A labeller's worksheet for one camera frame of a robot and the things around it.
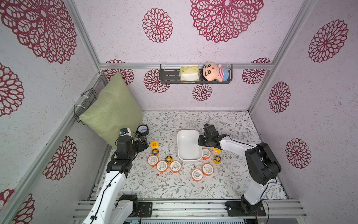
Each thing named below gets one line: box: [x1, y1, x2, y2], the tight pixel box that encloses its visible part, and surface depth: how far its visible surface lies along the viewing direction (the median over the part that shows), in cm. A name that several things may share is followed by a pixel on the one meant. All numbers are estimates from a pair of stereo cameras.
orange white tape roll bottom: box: [191, 168, 204, 182], surface depth 86 cm
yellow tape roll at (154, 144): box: [150, 140, 159, 149], surface depth 100 cm
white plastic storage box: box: [176, 129, 203, 161], surface depth 98 cm
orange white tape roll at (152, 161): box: [147, 155, 159, 168], surface depth 92 cm
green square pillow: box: [78, 71, 144, 150], surface depth 80 cm
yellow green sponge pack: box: [179, 65, 200, 82], surface depth 92 cm
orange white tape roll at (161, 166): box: [156, 160, 168, 174], surface depth 89 cm
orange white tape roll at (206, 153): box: [202, 147, 212, 160], surface depth 95 cm
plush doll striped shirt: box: [202, 60, 229, 83], surface depth 87 cm
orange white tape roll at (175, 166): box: [170, 160, 182, 174], surface depth 89 cm
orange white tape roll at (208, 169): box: [202, 163, 214, 176], surface depth 87 cm
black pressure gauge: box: [137, 124, 151, 137], surface depth 108 cm
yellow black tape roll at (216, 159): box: [212, 154, 222, 165], surface depth 93 cm
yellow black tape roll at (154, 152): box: [151, 148, 160, 157], surface depth 97 cm
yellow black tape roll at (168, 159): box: [165, 155, 174, 165], surface depth 94 cm
